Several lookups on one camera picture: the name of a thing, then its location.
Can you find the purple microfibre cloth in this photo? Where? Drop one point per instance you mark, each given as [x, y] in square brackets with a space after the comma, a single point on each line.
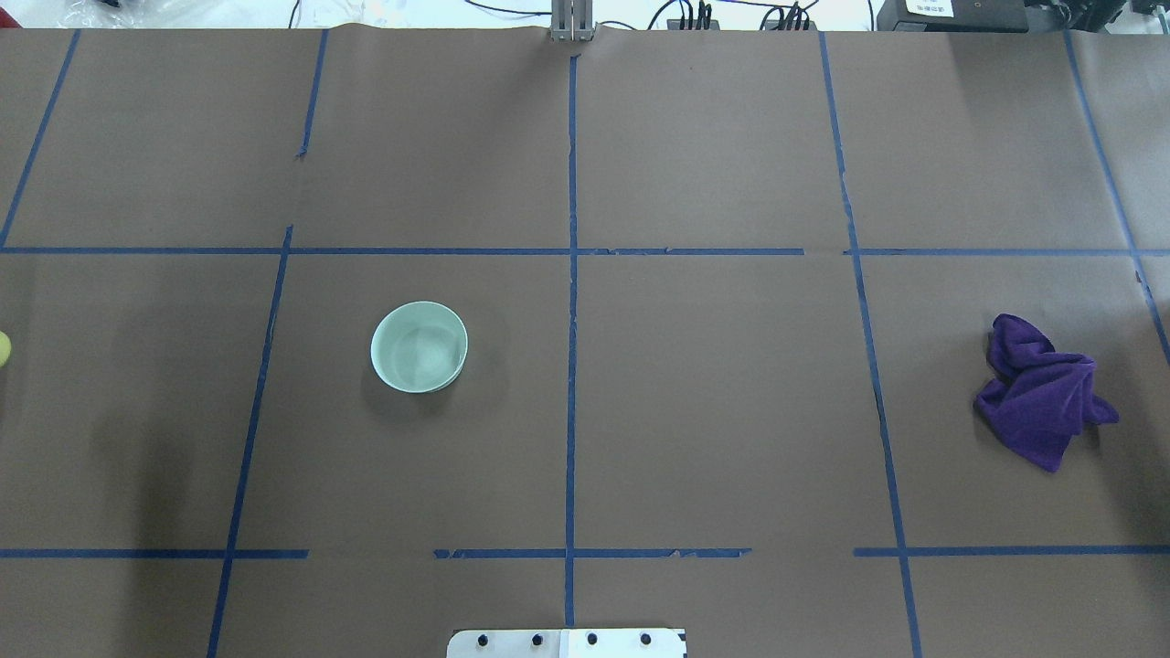
[1040, 399]

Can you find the black cable hub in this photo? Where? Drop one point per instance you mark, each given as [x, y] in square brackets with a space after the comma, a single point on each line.
[787, 18]
[693, 16]

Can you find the white metal base plate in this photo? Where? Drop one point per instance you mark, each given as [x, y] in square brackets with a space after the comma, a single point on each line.
[597, 642]

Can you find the yellow-green round object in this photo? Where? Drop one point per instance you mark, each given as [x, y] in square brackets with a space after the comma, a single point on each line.
[5, 348]

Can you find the black device with label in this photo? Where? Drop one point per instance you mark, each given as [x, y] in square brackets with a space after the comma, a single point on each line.
[952, 16]

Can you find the grey metal camera post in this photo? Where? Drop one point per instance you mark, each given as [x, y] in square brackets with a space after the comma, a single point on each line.
[572, 21]

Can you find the pale green ceramic bowl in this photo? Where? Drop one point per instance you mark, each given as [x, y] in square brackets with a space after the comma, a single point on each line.
[420, 347]

